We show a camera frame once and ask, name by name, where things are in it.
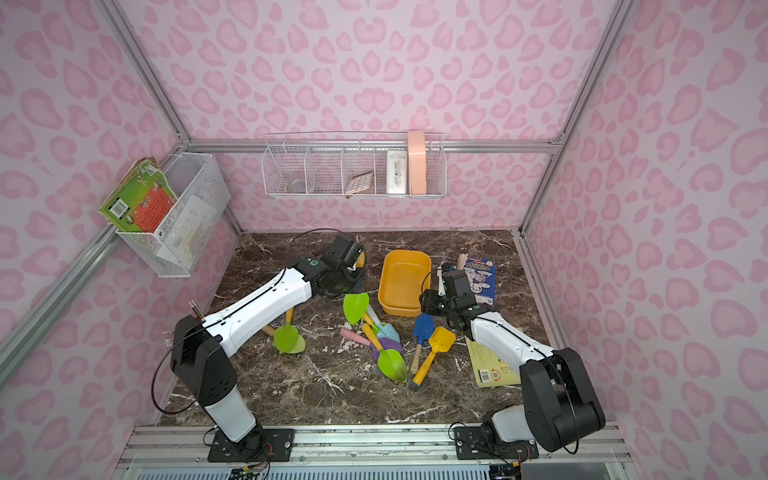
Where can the yellow plastic shovel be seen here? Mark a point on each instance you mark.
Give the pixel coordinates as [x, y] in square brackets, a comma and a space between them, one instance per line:
[440, 342]

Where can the pink box on shelf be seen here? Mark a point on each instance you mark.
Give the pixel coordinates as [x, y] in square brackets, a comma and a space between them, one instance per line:
[417, 163]

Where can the white box on shelf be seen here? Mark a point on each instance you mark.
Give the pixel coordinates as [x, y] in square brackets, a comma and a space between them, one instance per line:
[396, 172]

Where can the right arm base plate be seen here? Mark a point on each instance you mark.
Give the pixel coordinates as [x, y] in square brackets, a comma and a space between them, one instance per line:
[479, 443]

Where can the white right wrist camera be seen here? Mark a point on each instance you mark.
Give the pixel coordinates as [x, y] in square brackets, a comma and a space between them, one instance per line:
[439, 282]

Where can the blue Macmillan paperback book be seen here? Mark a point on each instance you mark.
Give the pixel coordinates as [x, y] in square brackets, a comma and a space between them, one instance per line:
[481, 274]

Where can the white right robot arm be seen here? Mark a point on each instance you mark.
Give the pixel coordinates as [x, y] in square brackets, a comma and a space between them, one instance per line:
[559, 403]

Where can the white mesh wall basket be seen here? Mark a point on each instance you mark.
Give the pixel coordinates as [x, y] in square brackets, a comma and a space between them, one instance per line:
[175, 246]

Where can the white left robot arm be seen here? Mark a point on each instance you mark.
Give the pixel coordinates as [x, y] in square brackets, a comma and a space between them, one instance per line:
[201, 352]

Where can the white wire wall shelf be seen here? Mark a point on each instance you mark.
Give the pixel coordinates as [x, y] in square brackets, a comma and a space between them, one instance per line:
[297, 165]

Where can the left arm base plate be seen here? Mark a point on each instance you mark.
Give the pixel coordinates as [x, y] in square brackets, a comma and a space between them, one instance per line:
[271, 444]

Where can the blue shovel wooden handle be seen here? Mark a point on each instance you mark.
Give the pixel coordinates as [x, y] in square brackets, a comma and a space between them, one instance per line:
[422, 331]

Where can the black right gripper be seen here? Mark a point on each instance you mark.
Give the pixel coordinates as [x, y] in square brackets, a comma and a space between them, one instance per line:
[435, 301]

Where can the large green shovel yellow handle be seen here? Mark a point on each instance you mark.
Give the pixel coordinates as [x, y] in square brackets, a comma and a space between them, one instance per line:
[390, 361]

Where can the light blue shovel white handle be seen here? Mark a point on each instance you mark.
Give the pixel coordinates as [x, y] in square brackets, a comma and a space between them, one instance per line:
[381, 330]

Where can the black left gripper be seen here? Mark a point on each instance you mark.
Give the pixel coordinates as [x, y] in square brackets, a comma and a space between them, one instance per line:
[346, 279]

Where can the purple shovel pink handle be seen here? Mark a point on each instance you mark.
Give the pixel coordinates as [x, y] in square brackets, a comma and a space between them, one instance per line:
[360, 339]

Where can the small calculator on shelf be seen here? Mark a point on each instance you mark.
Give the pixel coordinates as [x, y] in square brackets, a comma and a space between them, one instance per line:
[359, 183]

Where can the yellow plastic storage box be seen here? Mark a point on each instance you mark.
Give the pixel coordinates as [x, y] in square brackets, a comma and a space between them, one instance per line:
[404, 275]

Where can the green red book in basket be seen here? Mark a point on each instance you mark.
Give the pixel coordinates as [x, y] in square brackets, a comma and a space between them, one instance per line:
[141, 200]

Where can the green shovel pair left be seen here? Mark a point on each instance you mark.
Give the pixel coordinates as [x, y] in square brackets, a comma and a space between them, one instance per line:
[287, 338]

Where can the yellow-green booklet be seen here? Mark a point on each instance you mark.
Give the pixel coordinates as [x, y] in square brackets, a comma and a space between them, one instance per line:
[488, 369]

